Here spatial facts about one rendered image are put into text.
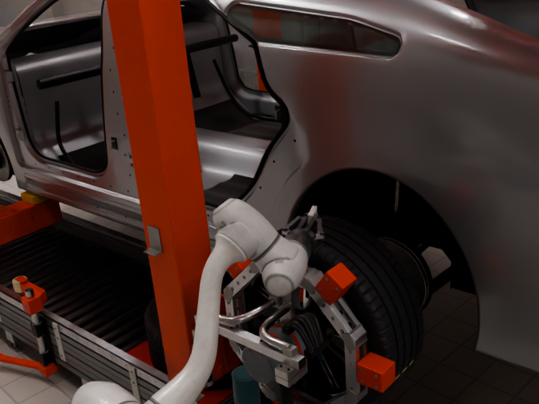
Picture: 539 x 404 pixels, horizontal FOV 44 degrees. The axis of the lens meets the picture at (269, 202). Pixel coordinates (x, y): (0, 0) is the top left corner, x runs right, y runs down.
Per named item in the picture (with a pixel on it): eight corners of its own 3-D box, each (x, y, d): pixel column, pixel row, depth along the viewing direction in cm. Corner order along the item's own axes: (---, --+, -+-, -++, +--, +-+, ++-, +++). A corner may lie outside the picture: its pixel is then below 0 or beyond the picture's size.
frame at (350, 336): (370, 433, 210) (366, 284, 190) (358, 445, 206) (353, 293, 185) (245, 372, 244) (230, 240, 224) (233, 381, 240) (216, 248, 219)
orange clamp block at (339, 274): (344, 295, 199) (358, 278, 193) (329, 306, 193) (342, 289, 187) (328, 278, 201) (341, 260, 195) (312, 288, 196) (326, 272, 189)
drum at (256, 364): (317, 358, 215) (314, 321, 210) (274, 393, 201) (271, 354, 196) (283, 344, 224) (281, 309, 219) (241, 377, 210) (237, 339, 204)
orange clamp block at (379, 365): (370, 369, 202) (395, 380, 197) (355, 382, 197) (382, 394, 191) (370, 350, 200) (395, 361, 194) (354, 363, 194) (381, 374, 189)
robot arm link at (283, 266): (318, 259, 177) (285, 224, 176) (306, 289, 164) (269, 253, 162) (292, 280, 183) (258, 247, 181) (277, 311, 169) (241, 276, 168)
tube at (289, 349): (332, 326, 197) (330, 296, 192) (291, 358, 183) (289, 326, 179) (286, 309, 208) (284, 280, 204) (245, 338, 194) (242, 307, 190)
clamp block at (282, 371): (309, 372, 190) (307, 357, 188) (289, 389, 184) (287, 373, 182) (294, 365, 193) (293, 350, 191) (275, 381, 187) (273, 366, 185)
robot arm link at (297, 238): (308, 272, 180) (313, 261, 186) (308, 243, 176) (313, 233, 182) (276, 268, 183) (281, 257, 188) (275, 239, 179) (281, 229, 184)
